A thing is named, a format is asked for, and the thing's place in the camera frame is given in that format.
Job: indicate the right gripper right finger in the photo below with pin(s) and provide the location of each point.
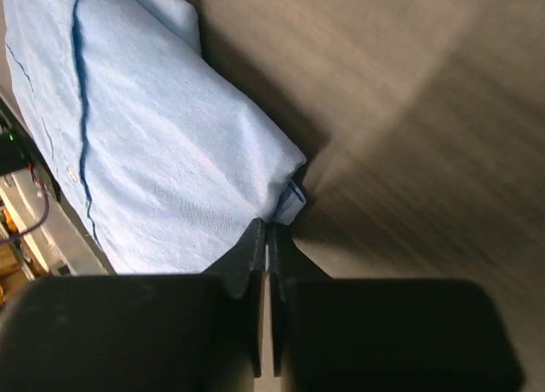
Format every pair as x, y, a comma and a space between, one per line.
333, 334

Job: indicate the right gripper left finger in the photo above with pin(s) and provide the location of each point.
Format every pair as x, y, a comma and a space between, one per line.
167, 332

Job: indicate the light blue long sleeve shirt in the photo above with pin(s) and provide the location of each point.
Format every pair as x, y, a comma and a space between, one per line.
165, 162

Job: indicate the storage rack with boxes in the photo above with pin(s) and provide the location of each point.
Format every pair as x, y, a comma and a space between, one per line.
23, 246

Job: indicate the aluminium frame rail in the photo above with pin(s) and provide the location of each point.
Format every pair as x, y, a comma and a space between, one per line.
67, 247

